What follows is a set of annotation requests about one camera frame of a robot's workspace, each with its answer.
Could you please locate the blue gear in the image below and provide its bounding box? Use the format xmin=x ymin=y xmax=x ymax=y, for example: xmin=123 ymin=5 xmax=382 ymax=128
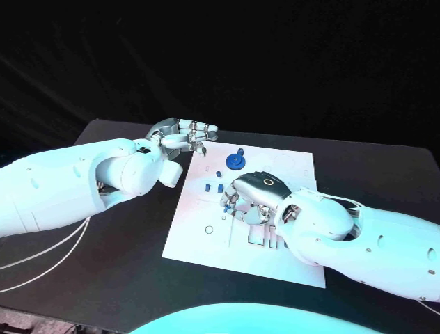
xmin=225 ymin=154 xmax=247 ymax=170

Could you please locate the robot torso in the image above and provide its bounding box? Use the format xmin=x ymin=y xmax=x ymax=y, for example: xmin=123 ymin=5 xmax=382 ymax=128
xmin=127 ymin=302 xmax=385 ymax=334

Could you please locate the white task board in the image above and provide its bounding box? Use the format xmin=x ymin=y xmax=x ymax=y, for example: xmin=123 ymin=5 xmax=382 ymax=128
xmin=160 ymin=141 xmax=327 ymax=289

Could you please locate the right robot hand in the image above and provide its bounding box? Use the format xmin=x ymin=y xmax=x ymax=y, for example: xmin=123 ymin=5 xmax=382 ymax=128
xmin=219 ymin=171 xmax=294 ymax=226

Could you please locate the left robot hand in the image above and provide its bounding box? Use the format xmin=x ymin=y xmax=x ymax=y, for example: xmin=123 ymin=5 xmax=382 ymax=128
xmin=144 ymin=117 xmax=221 ymax=158

